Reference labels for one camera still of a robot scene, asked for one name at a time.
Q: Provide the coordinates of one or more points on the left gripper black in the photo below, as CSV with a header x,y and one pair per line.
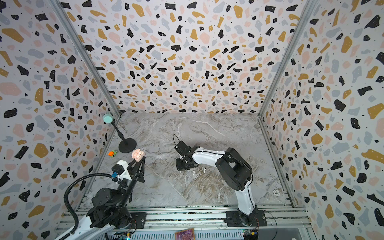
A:
x,y
136,175

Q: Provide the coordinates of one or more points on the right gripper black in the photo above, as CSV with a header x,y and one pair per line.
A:
x,y
184,157

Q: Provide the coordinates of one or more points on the pink earbud charging case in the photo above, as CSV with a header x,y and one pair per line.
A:
x,y
137,155

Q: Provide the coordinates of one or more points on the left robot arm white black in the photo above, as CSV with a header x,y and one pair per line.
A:
x,y
109,211

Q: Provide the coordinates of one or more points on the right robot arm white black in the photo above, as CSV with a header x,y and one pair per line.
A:
x,y
234,169

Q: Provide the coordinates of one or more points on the green microphone on black stand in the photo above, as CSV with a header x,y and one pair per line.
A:
x,y
127,145

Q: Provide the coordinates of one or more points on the small orange green toy car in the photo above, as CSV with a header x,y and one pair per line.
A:
x,y
112,153

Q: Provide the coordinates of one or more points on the pink circuit board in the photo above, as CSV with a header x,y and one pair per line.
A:
x,y
187,234

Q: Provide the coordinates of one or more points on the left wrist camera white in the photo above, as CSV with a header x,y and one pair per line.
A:
x,y
120,172

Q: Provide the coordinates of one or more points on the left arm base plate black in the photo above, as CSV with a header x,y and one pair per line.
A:
x,y
133,221

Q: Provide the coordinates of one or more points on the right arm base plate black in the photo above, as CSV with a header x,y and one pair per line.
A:
x,y
239,219

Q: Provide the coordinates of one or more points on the small silver ring object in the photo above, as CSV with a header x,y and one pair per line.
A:
x,y
276,193

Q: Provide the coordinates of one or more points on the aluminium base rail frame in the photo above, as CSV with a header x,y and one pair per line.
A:
x,y
283,223

